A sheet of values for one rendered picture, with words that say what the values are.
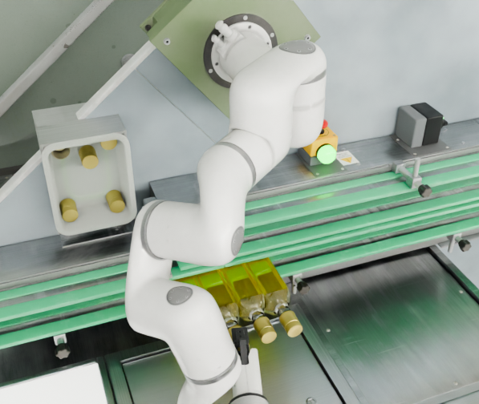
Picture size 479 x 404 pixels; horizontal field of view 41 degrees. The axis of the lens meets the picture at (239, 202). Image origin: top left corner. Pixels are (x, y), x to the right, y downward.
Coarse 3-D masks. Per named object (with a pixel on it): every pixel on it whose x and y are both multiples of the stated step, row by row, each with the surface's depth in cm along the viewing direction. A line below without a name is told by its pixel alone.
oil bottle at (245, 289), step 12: (240, 264) 141; (228, 276) 138; (240, 276) 138; (252, 276) 138; (240, 288) 135; (252, 288) 135; (240, 300) 132; (252, 300) 132; (264, 300) 133; (240, 312) 134; (252, 312) 131; (264, 312) 133
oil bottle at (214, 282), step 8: (208, 272) 140; (216, 272) 140; (200, 280) 138; (208, 280) 137; (216, 280) 137; (224, 280) 137; (208, 288) 135; (216, 288) 135; (224, 288) 135; (216, 296) 133; (224, 296) 133; (232, 296) 133; (224, 304) 131; (232, 304) 131; (224, 312) 130; (232, 312) 130; (224, 320) 130
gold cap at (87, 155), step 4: (80, 148) 133; (84, 148) 132; (88, 148) 132; (92, 148) 133; (80, 152) 132; (84, 152) 131; (88, 152) 131; (92, 152) 131; (80, 156) 132; (84, 156) 130; (88, 156) 130; (92, 156) 130; (96, 156) 131; (84, 160) 130; (88, 160) 130; (92, 160) 131; (96, 160) 131; (84, 164) 131; (88, 164) 131; (92, 164) 131; (96, 164) 132; (88, 168) 131
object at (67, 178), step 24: (72, 144) 124; (96, 144) 134; (120, 144) 131; (48, 168) 125; (72, 168) 135; (96, 168) 137; (120, 168) 137; (72, 192) 138; (96, 192) 140; (120, 192) 143; (96, 216) 139; (120, 216) 139
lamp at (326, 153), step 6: (324, 144) 148; (330, 144) 149; (318, 150) 148; (324, 150) 147; (330, 150) 147; (318, 156) 149; (324, 156) 147; (330, 156) 148; (324, 162) 148; (330, 162) 149
